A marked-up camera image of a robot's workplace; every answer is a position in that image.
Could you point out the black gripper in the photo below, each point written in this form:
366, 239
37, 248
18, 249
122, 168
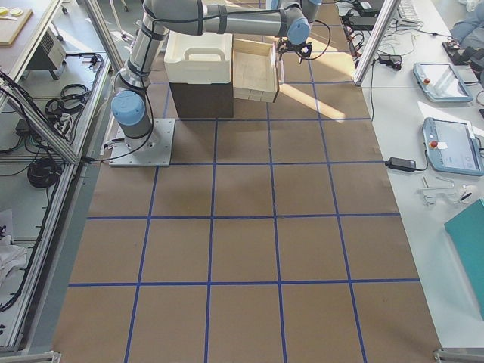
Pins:
283, 49

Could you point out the lower teach pendant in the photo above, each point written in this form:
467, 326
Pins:
452, 147

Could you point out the grey metal box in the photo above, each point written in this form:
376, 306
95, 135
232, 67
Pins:
49, 56

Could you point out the person in blue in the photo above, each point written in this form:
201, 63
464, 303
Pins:
469, 33

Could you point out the wooden board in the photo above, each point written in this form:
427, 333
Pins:
13, 21

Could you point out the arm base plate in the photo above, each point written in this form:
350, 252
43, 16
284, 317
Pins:
156, 151

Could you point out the aluminium frame post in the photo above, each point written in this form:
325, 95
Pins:
380, 27

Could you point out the brown wooden drawer cabinet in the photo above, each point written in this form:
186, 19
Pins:
203, 101

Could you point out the white plastic tray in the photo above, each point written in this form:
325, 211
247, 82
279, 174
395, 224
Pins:
205, 59

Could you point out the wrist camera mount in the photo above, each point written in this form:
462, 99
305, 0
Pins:
304, 50

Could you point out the wooden drawer with white handle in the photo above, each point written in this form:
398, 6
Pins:
255, 73

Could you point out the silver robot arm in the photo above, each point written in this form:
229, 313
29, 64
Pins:
130, 106

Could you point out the black power adapter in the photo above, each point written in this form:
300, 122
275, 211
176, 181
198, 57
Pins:
401, 164

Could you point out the teach pendant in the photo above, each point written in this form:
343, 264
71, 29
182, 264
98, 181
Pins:
441, 82
452, 147

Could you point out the upper teach pendant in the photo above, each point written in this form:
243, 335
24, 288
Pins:
441, 82

